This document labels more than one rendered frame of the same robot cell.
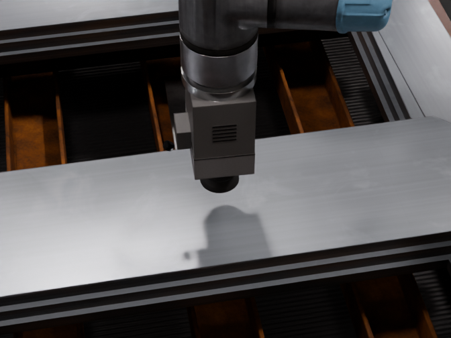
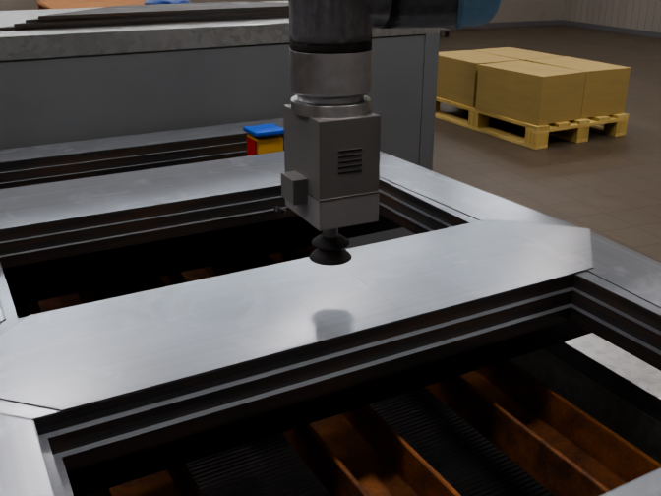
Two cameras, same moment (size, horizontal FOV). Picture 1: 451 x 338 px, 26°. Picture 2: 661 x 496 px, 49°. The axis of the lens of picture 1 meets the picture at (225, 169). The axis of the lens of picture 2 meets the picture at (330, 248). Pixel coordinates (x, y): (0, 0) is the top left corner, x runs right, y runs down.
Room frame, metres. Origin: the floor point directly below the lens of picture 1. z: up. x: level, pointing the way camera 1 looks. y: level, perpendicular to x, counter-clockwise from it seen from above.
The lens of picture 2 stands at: (0.08, 0.22, 1.19)
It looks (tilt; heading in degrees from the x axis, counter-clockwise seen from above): 22 degrees down; 342
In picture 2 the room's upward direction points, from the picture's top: straight up
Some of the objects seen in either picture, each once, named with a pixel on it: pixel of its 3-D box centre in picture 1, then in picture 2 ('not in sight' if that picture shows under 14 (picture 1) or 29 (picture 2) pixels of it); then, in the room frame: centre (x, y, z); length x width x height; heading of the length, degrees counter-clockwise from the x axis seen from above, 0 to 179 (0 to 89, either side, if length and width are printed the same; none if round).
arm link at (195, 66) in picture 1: (218, 47); (329, 73); (0.74, 0.01, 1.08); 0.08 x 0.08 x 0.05
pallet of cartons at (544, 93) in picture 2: not in sight; (519, 92); (4.71, -2.73, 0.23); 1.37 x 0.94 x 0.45; 4
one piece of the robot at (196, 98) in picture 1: (207, 108); (318, 156); (0.73, 0.02, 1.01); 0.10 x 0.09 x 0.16; 98
